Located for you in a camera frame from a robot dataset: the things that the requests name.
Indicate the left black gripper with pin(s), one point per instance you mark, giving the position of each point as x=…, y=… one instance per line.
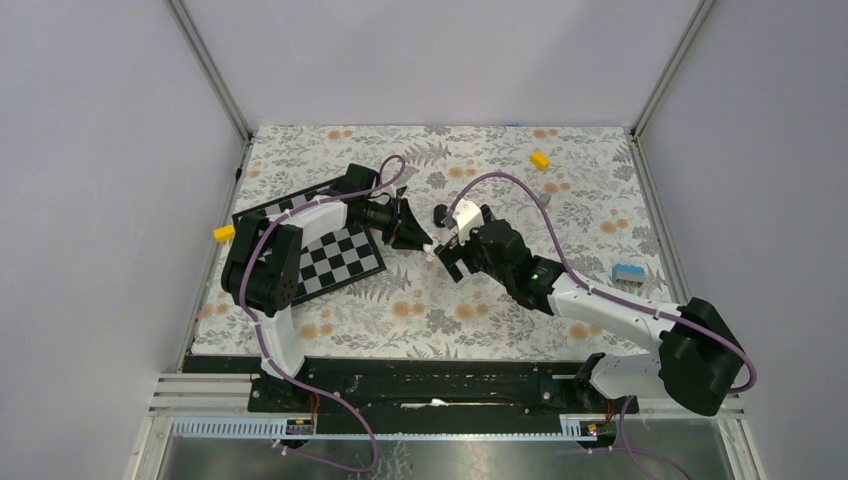
x=410, y=235

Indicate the black earbud charging case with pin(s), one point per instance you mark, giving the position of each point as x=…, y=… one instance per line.
x=441, y=216

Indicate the yellow block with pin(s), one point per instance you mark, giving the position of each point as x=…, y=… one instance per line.
x=224, y=234
x=540, y=160

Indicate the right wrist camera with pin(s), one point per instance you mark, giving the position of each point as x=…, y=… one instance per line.
x=466, y=217

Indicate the black white checkerboard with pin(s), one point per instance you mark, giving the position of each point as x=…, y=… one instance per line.
x=334, y=260

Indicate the white earbud case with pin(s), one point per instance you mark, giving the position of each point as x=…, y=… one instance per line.
x=429, y=251

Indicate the yellow block right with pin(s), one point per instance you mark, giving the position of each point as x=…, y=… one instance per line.
x=540, y=160

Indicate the yellow block left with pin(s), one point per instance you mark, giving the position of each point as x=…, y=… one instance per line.
x=224, y=234

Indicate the floral table mat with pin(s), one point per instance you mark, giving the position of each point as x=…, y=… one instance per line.
x=597, y=217

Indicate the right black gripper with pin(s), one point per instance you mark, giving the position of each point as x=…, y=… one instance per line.
x=452, y=251

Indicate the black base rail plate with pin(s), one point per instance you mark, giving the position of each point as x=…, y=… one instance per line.
x=451, y=397

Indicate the blue block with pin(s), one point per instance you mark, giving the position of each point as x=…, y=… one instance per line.
x=628, y=273

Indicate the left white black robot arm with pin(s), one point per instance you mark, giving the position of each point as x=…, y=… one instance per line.
x=262, y=269

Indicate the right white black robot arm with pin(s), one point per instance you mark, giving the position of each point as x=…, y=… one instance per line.
x=691, y=356

